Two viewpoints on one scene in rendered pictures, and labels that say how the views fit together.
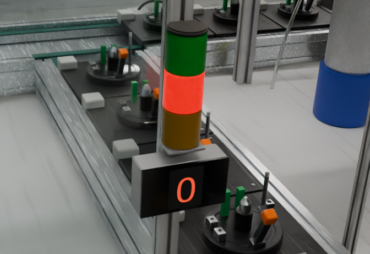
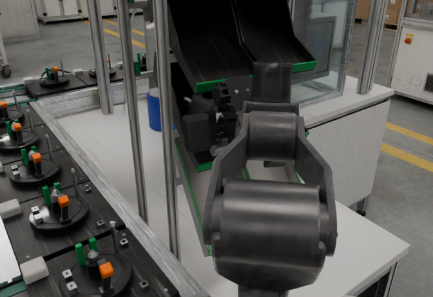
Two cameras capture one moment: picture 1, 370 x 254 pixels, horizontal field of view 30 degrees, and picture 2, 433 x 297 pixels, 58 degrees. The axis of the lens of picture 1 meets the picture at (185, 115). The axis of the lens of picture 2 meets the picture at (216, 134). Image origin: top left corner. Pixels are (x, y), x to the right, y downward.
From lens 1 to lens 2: 0.38 m
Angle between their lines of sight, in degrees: 10
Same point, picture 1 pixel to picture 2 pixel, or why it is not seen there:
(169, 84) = not seen: outside the picture
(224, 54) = (95, 97)
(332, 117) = (158, 125)
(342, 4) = (149, 54)
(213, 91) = (87, 121)
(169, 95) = not seen: outside the picture
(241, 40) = (100, 86)
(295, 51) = (143, 89)
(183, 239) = (15, 227)
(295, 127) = not seen: hidden behind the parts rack
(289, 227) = (98, 203)
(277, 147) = (121, 151)
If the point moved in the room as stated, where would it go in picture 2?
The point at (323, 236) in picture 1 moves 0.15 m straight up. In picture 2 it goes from (122, 205) to (116, 156)
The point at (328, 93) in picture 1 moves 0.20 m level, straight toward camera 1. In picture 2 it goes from (153, 112) to (144, 133)
